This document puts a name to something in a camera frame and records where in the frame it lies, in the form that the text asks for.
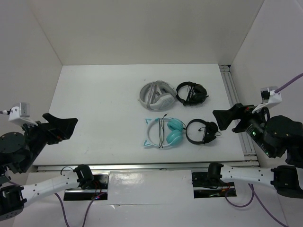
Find aluminium rail front edge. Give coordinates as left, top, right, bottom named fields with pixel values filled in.
left=36, top=160, right=260, bottom=171

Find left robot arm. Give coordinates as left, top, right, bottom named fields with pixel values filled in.
left=0, top=108, right=94, bottom=221

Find black headphones with wrapped cable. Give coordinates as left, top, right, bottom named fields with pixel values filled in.
left=176, top=81, right=209, bottom=106

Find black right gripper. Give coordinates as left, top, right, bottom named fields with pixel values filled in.
left=210, top=101, right=275, bottom=157

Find aluminium rail edge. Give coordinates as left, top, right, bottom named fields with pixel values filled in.
left=219, top=64, right=258, bottom=161
left=36, top=160, right=260, bottom=171

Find black headphone audio cable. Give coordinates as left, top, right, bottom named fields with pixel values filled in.
left=158, top=113, right=169, bottom=149

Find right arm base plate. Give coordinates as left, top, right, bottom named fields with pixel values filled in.
left=192, top=172, right=237, bottom=199

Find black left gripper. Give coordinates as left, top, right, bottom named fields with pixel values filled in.
left=18, top=112, right=79, bottom=172

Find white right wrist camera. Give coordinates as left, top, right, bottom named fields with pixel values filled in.
left=252, top=86, right=282, bottom=113

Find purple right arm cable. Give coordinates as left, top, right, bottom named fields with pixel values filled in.
left=276, top=72, right=303, bottom=93

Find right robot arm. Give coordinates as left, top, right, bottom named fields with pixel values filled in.
left=206, top=103, right=303, bottom=199

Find teal cat-ear headphones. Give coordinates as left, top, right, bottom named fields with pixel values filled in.
left=143, top=114, right=185, bottom=149

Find black on-ear headphones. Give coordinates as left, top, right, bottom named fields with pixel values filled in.
left=186, top=118, right=223, bottom=145

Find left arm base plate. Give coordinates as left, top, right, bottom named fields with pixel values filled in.
left=63, top=173, right=109, bottom=201

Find aluminium rail right edge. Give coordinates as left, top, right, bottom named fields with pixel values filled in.
left=219, top=64, right=258, bottom=161

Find white grey gaming headset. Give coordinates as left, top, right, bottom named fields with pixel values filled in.
left=138, top=80, right=177, bottom=111

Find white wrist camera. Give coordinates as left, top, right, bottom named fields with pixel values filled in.
left=252, top=86, right=282, bottom=113
left=9, top=102, right=38, bottom=127

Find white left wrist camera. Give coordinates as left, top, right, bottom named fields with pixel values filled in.
left=9, top=102, right=38, bottom=127

